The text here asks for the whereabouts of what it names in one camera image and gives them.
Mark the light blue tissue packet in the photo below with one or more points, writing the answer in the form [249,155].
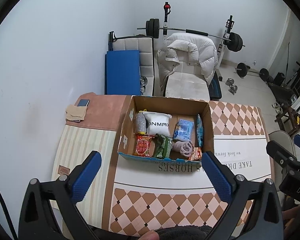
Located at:
[183,130]

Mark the person's left hand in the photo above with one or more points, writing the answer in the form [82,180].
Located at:
[150,236]

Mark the white soft pouch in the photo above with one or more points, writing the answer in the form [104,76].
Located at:
[158,123]

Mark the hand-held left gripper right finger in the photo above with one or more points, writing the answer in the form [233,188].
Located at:
[218,177]

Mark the grey fleece clothing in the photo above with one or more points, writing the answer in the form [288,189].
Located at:
[185,233]

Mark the dark wooden chair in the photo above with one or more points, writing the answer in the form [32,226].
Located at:
[290,115]

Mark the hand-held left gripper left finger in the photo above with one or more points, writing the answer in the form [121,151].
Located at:
[87,180]

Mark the beige folded cloth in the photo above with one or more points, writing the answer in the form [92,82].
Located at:
[76,113]

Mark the person's right forearm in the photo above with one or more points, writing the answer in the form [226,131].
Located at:
[295,215]

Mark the black speaker box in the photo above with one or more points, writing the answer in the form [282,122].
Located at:
[280,78]

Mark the white down jacket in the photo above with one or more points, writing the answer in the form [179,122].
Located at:
[190,52]

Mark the black metal post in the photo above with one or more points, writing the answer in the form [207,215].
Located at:
[111,40]

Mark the short barbell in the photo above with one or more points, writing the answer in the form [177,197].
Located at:
[252,73]

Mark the white padded cushion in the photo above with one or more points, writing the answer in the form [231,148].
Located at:
[140,45]

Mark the blue folding mat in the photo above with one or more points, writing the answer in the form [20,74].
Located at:
[122,72]

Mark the red snack packet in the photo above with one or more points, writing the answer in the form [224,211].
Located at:
[143,146]

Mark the cardboard box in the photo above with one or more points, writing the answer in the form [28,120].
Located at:
[170,107]

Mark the white barbell rack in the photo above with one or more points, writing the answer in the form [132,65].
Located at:
[221,52]

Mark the green packet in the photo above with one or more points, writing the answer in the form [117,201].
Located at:
[163,147]

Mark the barbell with black plates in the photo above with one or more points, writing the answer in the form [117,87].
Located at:
[185,30]

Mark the long blue packet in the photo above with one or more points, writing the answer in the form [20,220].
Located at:
[200,131]

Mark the pink striped mat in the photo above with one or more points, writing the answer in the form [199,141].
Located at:
[90,135]

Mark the purple cloth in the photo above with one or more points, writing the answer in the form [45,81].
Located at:
[182,148]

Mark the black weight bench pad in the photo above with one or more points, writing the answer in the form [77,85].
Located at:
[215,87]

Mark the smartphone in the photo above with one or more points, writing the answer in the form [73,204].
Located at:
[83,102]

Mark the orange triangular snack packet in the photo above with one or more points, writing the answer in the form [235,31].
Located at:
[196,153]

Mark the beige office chair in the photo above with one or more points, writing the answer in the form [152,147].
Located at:
[281,136]

